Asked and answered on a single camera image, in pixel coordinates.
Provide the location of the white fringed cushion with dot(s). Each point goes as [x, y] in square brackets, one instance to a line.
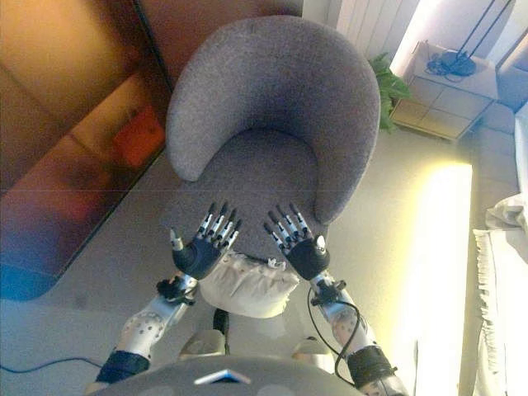
[251, 288]

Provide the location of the white bedside cabinet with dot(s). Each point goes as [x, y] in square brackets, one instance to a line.
[441, 107]

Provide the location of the silver left robot leg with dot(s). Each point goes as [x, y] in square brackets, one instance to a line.
[202, 344]

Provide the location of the green potted plant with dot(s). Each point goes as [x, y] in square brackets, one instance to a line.
[389, 90]

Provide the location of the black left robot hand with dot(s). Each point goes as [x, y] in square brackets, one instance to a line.
[200, 257]

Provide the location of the silver right robot leg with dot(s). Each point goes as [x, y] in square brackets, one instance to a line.
[313, 350]

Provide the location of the grey fabric armchair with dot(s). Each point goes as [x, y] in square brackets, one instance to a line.
[272, 90]

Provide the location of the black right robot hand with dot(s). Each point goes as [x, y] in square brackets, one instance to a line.
[307, 255]

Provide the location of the white fringed throw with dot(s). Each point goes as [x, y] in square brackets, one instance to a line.
[511, 309]

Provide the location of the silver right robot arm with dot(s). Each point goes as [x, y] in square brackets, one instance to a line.
[346, 326]

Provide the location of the silver robot leg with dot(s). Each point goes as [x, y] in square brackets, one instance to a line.
[202, 344]
[313, 350]

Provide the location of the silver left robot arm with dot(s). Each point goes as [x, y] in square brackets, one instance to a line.
[144, 330]

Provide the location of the crumpled white cloth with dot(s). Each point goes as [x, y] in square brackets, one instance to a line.
[509, 214]

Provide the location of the black lamp stand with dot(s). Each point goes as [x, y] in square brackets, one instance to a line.
[453, 64]

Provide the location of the grey robot torso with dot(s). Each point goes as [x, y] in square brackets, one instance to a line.
[268, 377]

